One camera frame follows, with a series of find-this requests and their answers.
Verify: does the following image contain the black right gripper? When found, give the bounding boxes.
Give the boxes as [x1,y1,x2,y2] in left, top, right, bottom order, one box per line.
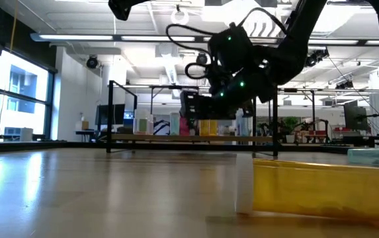
[179,71,274,121]

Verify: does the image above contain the pale blue bottle white cap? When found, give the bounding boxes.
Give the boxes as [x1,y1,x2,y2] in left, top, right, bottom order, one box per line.
[237,108,251,136]

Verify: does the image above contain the red pill bottle white cap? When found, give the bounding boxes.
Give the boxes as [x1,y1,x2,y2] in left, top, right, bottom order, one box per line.
[179,117,190,136]

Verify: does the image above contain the teal pill bottle white cap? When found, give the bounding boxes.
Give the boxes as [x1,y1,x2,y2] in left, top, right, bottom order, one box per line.
[169,112,181,136]

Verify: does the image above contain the wooden shelf black metal legs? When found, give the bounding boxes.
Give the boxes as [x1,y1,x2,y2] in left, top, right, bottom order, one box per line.
[106,80,280,158]

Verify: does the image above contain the black ceiling spotlight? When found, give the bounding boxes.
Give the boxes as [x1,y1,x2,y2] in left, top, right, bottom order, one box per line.
[304,48,329,69]
[86,55,99,69]
[195,52,209,66]

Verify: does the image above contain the potted green plant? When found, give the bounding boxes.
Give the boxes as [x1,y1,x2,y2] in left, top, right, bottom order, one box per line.
[282,116,300,143]

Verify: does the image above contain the black monitor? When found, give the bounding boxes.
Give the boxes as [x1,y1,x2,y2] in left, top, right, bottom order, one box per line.
[95,103,126,126]
[343,104,369,132]

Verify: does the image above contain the blue pill bottle white cap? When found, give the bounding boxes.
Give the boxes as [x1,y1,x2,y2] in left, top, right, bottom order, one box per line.
[347,147,379,167]

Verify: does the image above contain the black station frame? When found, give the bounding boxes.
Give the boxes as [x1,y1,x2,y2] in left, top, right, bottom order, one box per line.
[149,84,316,139]

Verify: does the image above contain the white ring fixture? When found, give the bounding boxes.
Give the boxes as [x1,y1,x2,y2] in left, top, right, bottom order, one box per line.
[171,5,190,26]

